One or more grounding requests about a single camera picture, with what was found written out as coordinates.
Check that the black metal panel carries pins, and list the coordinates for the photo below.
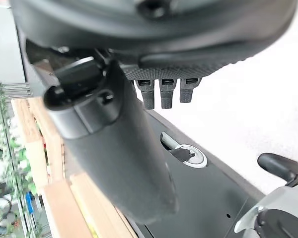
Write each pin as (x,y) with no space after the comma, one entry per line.
(208,198)

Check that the green vine plant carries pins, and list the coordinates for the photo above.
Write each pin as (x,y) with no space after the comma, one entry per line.
(17,158)

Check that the silver round fitting with bolt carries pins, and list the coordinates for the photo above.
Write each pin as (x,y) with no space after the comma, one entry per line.
(197,162)

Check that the light wooden crate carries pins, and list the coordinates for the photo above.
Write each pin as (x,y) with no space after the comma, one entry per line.
(59,210)

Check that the blue box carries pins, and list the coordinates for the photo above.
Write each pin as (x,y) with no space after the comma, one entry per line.
(29,202)

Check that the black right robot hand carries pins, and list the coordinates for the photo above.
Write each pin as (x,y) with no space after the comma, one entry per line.
(119,153)

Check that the black rounded robot part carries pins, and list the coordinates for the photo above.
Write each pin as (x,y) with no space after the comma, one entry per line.
(275,164)

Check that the grey cabinet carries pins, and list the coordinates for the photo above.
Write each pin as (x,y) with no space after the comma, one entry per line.
(5,54)

